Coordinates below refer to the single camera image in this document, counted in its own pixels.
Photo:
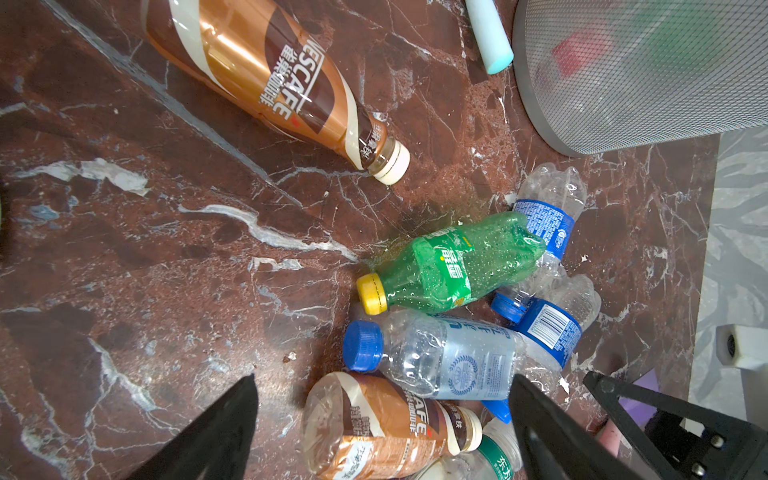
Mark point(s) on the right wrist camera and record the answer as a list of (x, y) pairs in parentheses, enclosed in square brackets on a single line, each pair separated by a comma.
[(740, 346)]

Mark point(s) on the tea bottle green label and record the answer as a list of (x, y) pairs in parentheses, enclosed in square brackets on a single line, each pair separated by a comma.
[(498, 457)]

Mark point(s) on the green Sprite bottle centre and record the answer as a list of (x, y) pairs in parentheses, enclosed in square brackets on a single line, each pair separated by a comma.
[(455, 266)]

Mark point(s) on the pepsi bottle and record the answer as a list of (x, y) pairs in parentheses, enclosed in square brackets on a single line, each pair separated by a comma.
[(552, 201), (548, 318)]

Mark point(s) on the grey mesh waste bin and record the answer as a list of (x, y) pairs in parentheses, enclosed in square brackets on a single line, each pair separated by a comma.
[(599, 76)]

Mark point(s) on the light blue plastic trowel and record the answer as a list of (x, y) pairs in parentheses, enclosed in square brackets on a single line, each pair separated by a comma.
[(491, 38)]

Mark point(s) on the brown nescafe bottle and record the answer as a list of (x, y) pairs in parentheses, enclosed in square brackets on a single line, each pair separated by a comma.
[(358, 426), (258, 57)]

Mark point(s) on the clear water bottle blue cap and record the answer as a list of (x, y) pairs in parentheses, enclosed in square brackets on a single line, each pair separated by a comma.
[(436, 357)]

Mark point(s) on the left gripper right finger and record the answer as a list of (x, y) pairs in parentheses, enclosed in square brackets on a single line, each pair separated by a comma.
[(552, 444)]

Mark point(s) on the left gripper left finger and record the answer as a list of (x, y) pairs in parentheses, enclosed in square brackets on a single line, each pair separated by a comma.
[(216, 445)]

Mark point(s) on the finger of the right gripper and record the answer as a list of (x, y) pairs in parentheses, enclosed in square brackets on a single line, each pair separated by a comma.
[(680, 440)]

